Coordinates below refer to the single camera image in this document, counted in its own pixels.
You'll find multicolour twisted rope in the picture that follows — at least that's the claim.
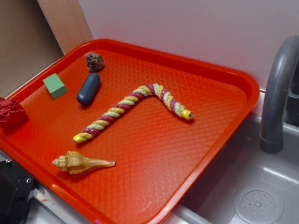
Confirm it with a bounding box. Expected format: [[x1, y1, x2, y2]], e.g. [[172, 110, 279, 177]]
[[69, 81, 196, 144]]

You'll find crumpled red paper ball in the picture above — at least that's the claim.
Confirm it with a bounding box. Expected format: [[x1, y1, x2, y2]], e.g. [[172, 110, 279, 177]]
[[0, 97, 27, 128]]

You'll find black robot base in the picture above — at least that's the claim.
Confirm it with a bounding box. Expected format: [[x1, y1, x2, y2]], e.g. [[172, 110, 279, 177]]
[[0, 160, 35, 224]]

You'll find grey brown rock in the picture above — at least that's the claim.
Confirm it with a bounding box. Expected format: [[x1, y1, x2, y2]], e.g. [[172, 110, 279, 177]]
[[85, 53, 104, 73]]

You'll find dark blue oval capsule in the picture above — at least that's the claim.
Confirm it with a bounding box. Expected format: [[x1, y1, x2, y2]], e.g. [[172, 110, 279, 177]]
[[77, 72, 100, 105]]

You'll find grey plastic sink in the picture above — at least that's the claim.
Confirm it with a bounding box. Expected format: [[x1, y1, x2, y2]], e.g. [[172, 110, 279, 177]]
[[174, 114, 299, 224]]

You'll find orange plastic tray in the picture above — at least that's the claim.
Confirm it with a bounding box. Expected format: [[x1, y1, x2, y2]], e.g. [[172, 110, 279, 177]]
[[0, 39, 259, 224]]

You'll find tan conch seashell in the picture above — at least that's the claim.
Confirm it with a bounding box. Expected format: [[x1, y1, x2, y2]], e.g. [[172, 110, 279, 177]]
[[52, 151, 116, 175]]

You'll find brown cardboard panel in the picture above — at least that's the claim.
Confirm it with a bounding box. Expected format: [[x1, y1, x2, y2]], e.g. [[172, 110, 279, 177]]
[[0, 0, 63, 98]]

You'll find wooden board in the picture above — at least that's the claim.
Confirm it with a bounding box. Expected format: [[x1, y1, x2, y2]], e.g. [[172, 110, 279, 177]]
[[36, 0, 93, 54]]

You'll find green foam block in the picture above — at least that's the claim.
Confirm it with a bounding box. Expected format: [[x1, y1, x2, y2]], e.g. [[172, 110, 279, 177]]
[[43, 73, 67, 99]]

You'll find grey curved faucet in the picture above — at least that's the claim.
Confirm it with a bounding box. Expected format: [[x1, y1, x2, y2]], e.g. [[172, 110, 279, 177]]
[[259, 35, 299, 154]]

